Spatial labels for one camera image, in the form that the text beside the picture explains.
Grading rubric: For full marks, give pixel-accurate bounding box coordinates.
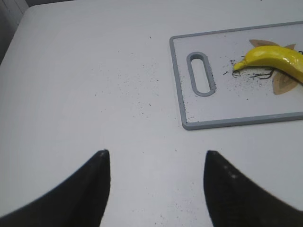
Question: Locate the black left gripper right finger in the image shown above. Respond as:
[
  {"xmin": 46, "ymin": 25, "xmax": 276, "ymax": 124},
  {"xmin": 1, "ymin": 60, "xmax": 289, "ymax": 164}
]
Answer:
[{"xmin": 203, "ymin": 150, "xmax": 303, "ymax": 227}]

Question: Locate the yellow plastic banana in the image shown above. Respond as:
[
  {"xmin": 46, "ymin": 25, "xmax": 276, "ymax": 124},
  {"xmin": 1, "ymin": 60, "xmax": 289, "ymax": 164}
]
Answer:
[{"xmin": 233, "ymin": 45, "xmax": 303, "ymax": 83}]

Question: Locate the white grey-rimmed cutting board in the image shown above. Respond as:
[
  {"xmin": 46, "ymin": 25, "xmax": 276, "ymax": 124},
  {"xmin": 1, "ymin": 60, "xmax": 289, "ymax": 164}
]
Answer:
[{"xmin": 169, "ymin": 21, "xmax": 303, "ymax": 130}]

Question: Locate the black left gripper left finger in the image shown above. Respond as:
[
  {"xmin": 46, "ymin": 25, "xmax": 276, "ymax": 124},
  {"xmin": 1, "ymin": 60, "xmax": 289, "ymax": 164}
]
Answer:
[{"xmin": 0, "ymin": 149, "xmax": 111, "ymax": 227}]

